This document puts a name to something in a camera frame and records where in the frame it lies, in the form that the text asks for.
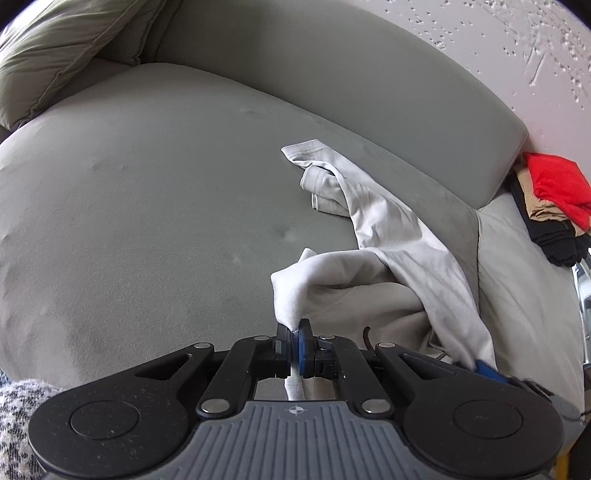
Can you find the glass table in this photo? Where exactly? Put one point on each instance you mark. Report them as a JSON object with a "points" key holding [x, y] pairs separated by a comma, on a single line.
{"points": [[585, 300]]}

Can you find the tan folded cloth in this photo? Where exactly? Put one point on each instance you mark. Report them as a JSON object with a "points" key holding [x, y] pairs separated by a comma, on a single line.
{"points": [[549, 214]]}

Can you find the black and white knit fabric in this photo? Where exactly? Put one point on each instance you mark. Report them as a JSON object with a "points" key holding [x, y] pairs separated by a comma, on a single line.
{"points": [[18, 415]]}

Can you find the black folded cloth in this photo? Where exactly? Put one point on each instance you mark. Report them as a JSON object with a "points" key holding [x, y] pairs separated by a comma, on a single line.
{"points": [[558, 247]]}

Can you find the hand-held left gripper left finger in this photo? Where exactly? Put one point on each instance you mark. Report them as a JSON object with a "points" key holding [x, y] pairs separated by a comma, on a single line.
{"points": [[287, 353]]}

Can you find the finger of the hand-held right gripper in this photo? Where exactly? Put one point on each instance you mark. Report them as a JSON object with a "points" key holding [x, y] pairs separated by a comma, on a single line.
{"points": [[487, 369]]}

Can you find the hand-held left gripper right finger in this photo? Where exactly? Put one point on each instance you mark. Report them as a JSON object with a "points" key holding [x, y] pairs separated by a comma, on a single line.
{"points": [[304, 353]]}

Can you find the light grey pants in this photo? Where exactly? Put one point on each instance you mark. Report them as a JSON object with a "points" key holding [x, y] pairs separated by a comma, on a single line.
{"points": [[369, 286]]}

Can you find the red folded cloth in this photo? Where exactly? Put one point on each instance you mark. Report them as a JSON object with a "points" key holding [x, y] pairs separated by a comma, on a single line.
{"points": [[558, 180]]}

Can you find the grey sofa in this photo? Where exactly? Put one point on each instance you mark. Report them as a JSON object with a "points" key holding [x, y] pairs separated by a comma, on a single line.
{"points": [[138, 207]]}

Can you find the olive green pillow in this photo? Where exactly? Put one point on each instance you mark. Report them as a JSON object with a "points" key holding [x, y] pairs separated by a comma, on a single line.
{"points": [[55, 46]]}

